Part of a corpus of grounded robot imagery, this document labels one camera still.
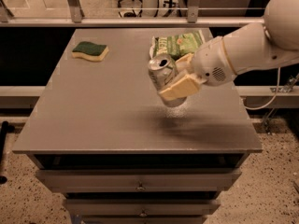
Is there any top grey drawer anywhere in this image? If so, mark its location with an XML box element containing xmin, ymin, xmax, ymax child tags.
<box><xmin>36</xmin><ymin>169</ymin><xmax>241</xmax><ymax>193</ymax></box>

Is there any green chip bag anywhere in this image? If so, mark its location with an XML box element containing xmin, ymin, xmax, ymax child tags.
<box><xmin>149</xmin><ymin>30</ymin><xmax>206</xmax><ymax>60</ymax></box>

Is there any grey drawer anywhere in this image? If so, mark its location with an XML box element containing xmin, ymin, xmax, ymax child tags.
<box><xmin>64</xmin><ymin>199</ymin><xmax>220</xmax><ymax>217</ymax></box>
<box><xmin>36</xmin><ymin>169</ymin><xmax>241</xmax><ymax>193</ymax></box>

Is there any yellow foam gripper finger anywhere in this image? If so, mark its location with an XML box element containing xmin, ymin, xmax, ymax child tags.
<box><xmin>175</xmin><ymin>53</ymin><xmax>193</xmax><ymax>73</ymax></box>
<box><xmin>159</xmin><ymin>74</ymin><xmax>206</xmax><ymax>101</ymax></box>

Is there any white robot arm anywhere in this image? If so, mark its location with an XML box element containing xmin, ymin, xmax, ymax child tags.
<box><xmin>159</xmin><ymin>0</ymin><xmax>299</xmax><ymax>101</ymax></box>

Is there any white green 7up can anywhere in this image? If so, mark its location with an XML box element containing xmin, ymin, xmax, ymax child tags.
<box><xmin>147</xmin><ymin>53</ymin><xmax>188</xmax><ymax>108</ymax></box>

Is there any metal drawer knob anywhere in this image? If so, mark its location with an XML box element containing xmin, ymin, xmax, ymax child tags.
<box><xmin>139</xmin><ymin>210</ymin><xmax>148</xmax><ymax>217</ymax></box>
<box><xmin>135</xmin><ymin>182</ymin><xmax>146</xmax><ymax>192</ymax></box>

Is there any grey drawer cabinet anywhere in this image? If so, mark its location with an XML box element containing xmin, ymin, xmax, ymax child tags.
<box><xmin>13</xmin><ymin>28</ymin><xmax>262</xmax><ymax>224</ymax></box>

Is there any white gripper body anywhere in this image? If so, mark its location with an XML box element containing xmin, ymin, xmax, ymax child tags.
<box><xmin>191</xmin><ymin>36</ymin><xmax>236</xmax><ymax>86</ymax></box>

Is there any grey metal railing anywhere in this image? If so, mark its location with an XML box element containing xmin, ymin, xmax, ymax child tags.
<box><xmin>0</xmin><ymin>0</ymin><xmax>264</xmax><ymax>28</ymax></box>

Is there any green yellow sponge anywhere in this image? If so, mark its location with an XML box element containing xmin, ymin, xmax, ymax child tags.
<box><xmin>72</xmin><ymin>41</ymin><xmax>109</xmax><ymax>62</ymax></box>

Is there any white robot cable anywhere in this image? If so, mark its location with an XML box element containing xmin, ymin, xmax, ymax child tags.
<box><xmin>243</xmin><ymin>66</ymin><xmax>282</xmax><ymax>112</ymax></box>

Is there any metal top drawer knob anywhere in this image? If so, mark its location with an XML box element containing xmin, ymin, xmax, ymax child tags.
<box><xmin>135</xmin><ymin>182</ymin><xmax>146</xmax><ymax>192</ymax></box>

